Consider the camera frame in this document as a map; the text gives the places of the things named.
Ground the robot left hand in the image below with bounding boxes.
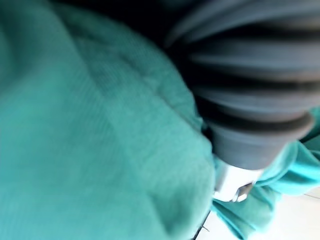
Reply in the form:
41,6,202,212
99,0,320,204

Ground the teal green cloth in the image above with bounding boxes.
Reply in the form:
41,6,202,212
0,0,320,240

